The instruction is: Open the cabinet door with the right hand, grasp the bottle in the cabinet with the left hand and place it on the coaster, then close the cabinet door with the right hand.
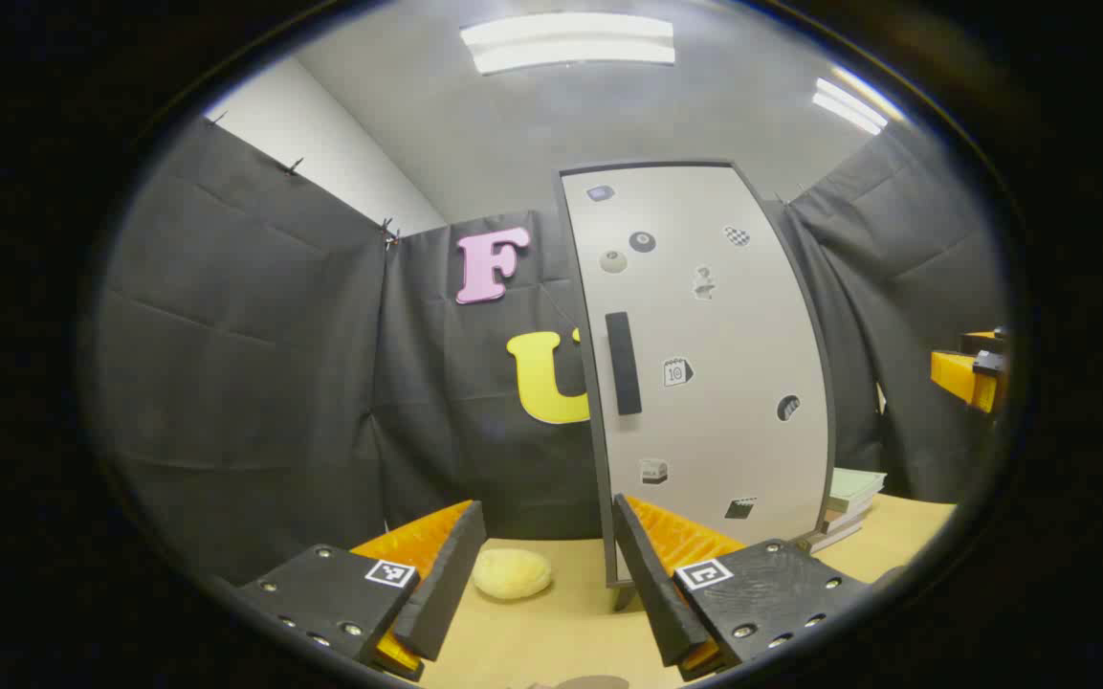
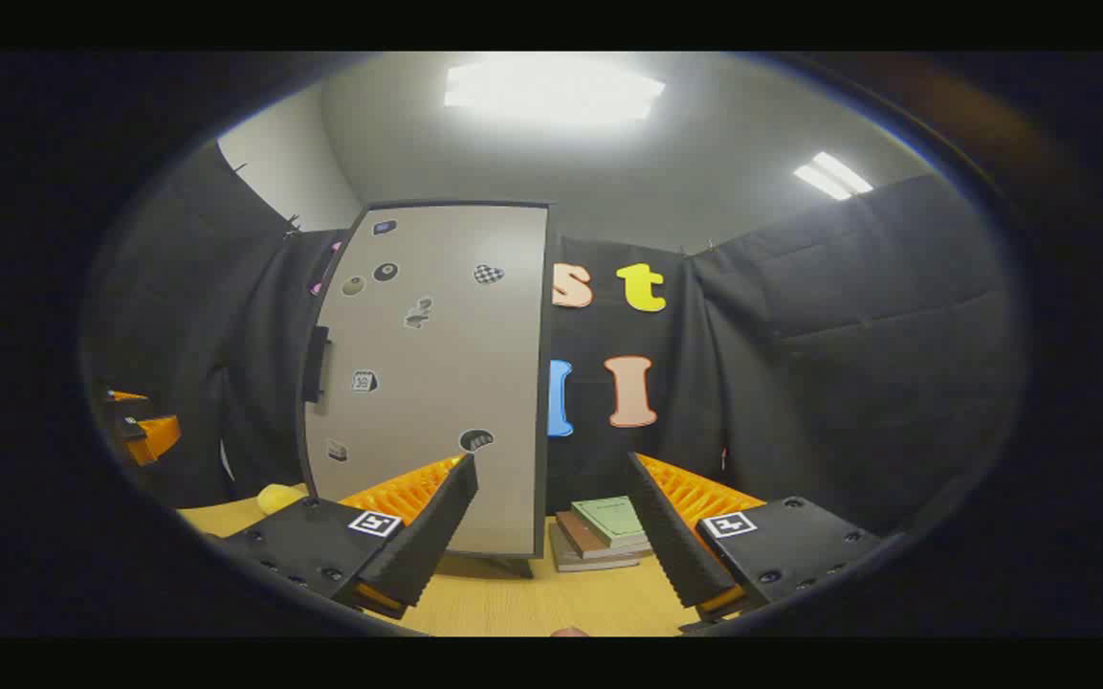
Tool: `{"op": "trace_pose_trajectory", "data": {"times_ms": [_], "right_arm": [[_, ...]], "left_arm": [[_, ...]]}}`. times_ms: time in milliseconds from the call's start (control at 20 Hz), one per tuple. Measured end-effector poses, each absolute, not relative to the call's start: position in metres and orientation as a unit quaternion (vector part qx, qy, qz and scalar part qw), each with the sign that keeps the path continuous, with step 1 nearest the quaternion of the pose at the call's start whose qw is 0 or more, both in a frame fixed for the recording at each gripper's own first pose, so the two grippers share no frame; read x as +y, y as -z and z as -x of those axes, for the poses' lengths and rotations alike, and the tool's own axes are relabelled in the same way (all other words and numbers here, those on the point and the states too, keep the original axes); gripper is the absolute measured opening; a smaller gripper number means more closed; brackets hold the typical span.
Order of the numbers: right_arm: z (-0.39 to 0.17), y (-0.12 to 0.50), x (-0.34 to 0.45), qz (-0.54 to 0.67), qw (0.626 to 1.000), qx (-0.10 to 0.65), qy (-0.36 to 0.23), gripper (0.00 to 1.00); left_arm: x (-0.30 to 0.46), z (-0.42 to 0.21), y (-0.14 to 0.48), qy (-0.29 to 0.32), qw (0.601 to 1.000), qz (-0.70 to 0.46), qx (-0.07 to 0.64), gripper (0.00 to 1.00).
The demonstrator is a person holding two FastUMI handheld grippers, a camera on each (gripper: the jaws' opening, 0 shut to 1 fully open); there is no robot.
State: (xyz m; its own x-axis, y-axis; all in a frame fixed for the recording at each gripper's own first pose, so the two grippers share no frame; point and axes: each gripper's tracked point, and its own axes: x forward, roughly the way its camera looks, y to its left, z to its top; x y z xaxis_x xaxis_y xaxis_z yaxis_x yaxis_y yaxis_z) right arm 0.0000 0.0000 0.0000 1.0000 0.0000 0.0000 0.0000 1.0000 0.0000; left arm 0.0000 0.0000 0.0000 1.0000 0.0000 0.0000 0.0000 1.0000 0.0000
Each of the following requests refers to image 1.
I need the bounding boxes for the grey cabinet door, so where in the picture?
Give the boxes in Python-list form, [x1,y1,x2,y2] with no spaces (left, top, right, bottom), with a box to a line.
[559,163,834,585]

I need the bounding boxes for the small ceiling light panel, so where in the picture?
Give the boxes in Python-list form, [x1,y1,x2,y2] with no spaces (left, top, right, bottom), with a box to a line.
[811,67,906,137]

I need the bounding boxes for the black backdrop cloth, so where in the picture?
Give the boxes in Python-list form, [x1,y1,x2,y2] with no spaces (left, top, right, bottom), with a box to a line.
[97,115,1006,585]

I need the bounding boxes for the large ceiling light panel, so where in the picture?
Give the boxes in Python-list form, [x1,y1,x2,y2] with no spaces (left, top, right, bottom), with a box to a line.
[460,12,676,76]

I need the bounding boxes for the green notebook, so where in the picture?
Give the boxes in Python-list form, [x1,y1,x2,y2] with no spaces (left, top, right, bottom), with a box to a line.
[827,467,888,515]

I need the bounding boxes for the dark grey cabinet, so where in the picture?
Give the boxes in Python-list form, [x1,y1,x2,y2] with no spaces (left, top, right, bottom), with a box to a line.
[554,159,839,613]

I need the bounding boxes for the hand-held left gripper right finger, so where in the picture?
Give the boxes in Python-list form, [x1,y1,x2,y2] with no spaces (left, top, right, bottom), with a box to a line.
[611,494,872,682]

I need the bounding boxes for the black cabinet door handle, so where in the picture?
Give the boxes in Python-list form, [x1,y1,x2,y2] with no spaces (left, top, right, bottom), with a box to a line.
[605,312,644,416]

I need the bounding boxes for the yellow round sponge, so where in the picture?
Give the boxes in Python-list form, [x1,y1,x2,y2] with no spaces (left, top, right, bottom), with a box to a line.
[472,547,553,601]

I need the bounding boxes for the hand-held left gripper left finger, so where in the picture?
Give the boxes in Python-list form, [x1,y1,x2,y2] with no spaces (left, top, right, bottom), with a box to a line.
[231,500,488,682]

